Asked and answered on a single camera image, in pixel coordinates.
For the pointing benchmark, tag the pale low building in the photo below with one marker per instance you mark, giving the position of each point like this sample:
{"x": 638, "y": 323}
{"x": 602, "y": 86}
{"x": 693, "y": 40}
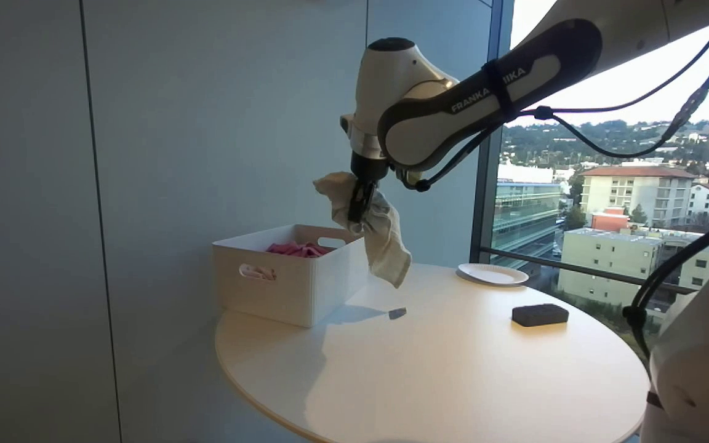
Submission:
{"x": 608, "y": 262}

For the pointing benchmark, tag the white plastic basket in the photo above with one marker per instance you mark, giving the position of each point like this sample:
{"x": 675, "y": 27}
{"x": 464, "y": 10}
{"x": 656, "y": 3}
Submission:
{"x": 282, "y": 286}

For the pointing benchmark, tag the black sponge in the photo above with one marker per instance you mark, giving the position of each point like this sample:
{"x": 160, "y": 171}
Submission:
{"x": 539, "y": 314}

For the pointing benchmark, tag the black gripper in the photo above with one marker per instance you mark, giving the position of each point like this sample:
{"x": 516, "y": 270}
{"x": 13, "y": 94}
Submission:
{"x": 367, "y": 171}

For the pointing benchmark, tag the small grey object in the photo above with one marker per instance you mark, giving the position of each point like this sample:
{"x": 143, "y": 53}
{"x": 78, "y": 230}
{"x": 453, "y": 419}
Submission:
{"x": 398, "y": 314}

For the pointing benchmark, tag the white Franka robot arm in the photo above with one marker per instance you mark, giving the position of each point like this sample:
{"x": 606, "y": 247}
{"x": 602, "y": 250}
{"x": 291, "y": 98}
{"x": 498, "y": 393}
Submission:
{"x": 405, "y": 81}

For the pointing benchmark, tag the dark window railing bar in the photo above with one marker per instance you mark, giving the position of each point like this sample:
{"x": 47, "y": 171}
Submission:
{"x": 535, "y": 259}

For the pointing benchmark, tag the white plate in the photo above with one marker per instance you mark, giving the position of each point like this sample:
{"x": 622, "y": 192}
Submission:
{"x": 493, "y": 274}

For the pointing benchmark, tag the glass office building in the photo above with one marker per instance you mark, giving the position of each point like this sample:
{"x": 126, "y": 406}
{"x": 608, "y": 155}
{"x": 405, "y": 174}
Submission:
{"x": 527, "y": 211}

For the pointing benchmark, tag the grey window frame post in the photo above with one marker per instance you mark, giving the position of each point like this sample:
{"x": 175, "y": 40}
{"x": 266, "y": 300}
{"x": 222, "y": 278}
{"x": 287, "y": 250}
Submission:
{"x": 485, "y": 221}

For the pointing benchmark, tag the beige red roofed building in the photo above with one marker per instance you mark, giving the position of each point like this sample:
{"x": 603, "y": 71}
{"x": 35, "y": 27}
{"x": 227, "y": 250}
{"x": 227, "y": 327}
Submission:
{"x": 634, "y": 197}

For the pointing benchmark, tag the white towel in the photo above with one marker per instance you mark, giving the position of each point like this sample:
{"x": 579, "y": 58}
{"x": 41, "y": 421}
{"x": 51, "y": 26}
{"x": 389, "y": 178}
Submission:
{"x": 388, "y": 247}

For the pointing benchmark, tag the pink cloth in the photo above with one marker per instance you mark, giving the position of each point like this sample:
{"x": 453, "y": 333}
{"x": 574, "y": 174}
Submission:
{"x": 296, "y": 250}

